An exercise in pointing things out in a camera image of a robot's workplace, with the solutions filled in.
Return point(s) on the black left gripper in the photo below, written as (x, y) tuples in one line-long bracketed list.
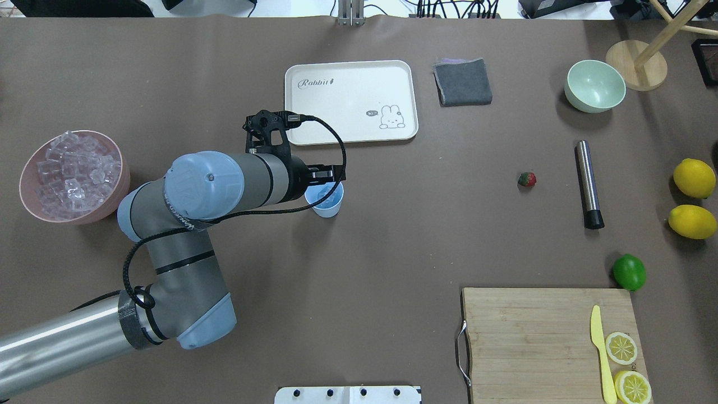
[(297, 178)]

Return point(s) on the red strawberry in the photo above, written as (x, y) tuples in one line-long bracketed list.
[(527, 179)]

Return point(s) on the steel muddler with black tip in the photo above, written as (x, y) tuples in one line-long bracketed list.
[(590, 203)]

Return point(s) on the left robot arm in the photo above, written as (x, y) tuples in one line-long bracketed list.
[(173, 286)]

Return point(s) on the light blue plastic cup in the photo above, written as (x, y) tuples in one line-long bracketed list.
[(329, 207)]

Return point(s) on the pink bowl of ice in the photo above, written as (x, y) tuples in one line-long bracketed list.
[(78, 177)]

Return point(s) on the wooden cup stand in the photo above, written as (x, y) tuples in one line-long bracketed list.
[(641, 65)]

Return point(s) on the cream rabbit tray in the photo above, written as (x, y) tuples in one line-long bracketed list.
[(360, 100)]

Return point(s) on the grey folded cloth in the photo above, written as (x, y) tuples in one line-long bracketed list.
[(463, 84)]

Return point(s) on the wooden cutting board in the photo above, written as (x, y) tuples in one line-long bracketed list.
[(533, 344)]

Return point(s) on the mint green bowl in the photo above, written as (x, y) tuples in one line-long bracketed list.
[(594, 86)]

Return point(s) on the yellow plastic knife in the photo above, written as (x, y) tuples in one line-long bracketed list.
[(597, 338)]

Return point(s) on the green lime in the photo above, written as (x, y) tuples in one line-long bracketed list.
[(629, 272)]

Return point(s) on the lemon half slice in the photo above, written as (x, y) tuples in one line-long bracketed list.
[(621, 348), (633, 387)]

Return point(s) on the yellow lemon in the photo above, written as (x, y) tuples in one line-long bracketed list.
[(692, 221), (695, 178)]

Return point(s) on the aluminium frame post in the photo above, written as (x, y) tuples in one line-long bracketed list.
[(350, 12)]

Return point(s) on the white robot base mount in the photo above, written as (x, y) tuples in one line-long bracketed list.
[(350, 394)]

